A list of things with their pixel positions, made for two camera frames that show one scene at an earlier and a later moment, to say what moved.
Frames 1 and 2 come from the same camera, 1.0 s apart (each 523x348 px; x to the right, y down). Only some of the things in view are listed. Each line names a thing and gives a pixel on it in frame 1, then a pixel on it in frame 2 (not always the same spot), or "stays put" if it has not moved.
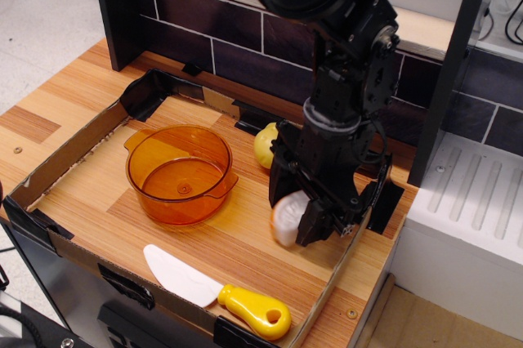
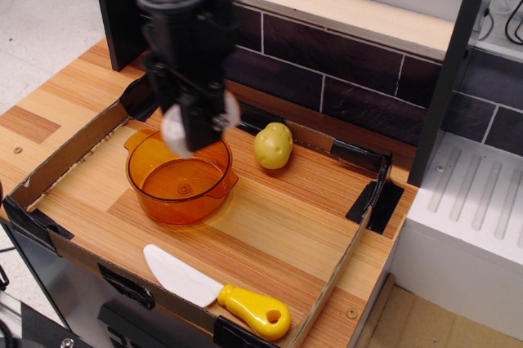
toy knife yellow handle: x=266 y=318 stays put
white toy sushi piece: x=285 y=216 → x=172 y=127
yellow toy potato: x=263 y=143 stays put
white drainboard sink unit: x=462 y=241 stays put
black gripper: x=340 y=166 → x=185 y=30
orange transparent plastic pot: x=179 y=175 stays put
